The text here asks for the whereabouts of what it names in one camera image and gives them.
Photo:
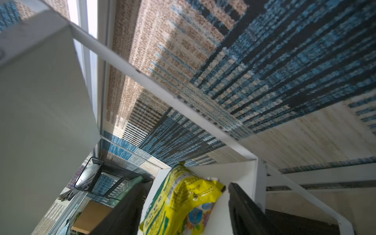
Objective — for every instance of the black wire mesh rack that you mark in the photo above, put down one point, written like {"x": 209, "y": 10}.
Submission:
{"x": 110, "y": 179}

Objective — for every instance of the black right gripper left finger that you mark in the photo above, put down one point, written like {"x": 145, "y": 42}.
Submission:
{"x": 124, "y": 218}

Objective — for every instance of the white round device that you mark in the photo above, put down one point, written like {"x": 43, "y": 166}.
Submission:
{"x": 87, "y": 175}

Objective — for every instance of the wooden board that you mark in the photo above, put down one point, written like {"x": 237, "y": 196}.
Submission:
{"x": 91, "y": 216}

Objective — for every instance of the yellow fertilizer bag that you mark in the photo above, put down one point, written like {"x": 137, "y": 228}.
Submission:
{"x": 182, "y": 204}

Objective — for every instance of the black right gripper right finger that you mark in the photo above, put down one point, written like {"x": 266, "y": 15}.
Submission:
{"x": 246, "y": 217}

